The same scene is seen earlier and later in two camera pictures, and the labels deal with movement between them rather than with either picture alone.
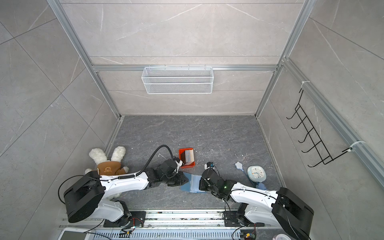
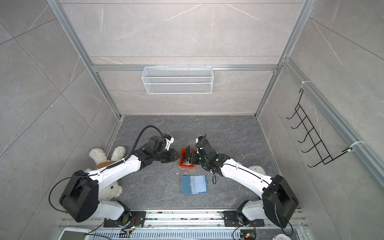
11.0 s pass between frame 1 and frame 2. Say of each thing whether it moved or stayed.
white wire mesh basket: stayed
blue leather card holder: stayed
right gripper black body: moved
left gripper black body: moved
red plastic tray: stayed
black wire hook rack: stayed
